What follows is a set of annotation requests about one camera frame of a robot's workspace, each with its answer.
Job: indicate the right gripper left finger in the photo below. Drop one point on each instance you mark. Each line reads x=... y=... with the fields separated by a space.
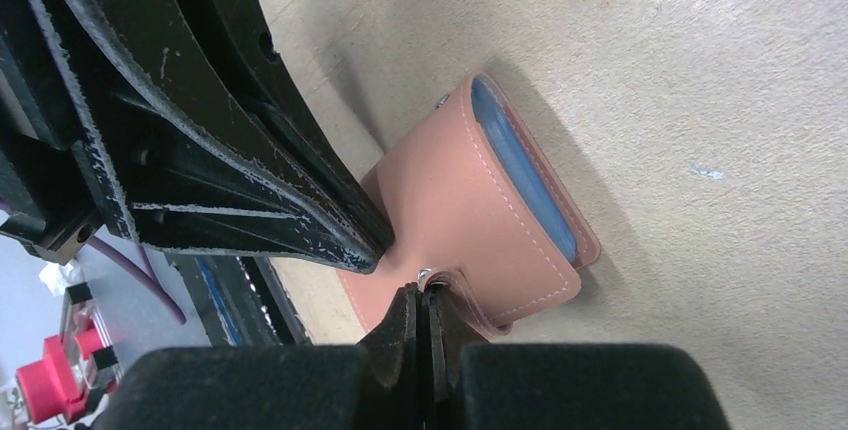
x=369 y=385

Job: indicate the red object beyond table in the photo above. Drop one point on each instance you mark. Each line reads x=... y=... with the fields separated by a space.
x=78 y=366

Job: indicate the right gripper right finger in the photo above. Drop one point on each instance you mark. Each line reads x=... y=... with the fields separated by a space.
x=475 y=384

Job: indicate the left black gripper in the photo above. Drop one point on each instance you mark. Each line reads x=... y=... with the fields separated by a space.
x=113 y=118

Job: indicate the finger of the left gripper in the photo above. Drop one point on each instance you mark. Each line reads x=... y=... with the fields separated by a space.
x=236 y=40

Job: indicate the brown leather card holder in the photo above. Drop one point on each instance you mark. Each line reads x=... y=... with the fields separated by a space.
x=475 y=206

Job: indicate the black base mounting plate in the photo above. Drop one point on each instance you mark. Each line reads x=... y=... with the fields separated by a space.
x=240 y=301

